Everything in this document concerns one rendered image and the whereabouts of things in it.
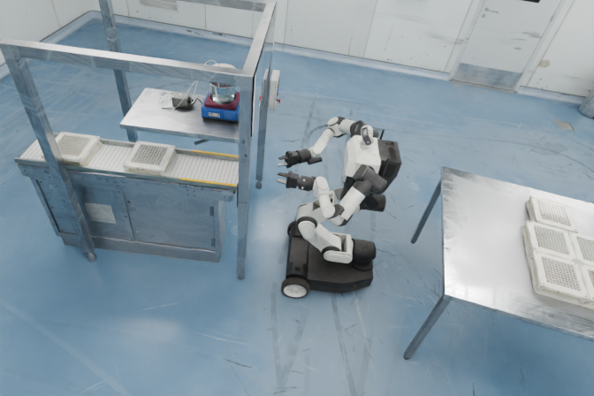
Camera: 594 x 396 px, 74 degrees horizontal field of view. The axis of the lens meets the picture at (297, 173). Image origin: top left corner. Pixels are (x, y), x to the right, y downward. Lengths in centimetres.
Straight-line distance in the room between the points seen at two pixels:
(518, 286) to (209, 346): 187
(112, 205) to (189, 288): 79
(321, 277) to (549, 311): 137
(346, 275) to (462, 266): 89
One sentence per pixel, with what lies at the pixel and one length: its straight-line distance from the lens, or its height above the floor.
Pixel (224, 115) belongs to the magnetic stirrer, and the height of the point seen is 134.
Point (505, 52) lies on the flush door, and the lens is 632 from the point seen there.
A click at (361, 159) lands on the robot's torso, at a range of 222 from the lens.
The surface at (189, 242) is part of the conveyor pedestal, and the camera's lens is 299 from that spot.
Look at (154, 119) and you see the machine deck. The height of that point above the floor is 130.
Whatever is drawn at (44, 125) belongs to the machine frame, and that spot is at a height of 121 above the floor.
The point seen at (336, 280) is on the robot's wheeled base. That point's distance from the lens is 293.
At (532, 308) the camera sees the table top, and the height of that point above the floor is 82.
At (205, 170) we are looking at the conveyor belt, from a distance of 257.
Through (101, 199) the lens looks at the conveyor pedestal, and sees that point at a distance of 291.
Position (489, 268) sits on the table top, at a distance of 252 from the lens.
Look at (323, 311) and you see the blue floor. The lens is 298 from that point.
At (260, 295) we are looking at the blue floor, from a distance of 299.
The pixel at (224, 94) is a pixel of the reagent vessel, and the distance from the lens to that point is 215.
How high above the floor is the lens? 257
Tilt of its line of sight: 42 degrees down
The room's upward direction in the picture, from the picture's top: 9 degrees clockwise
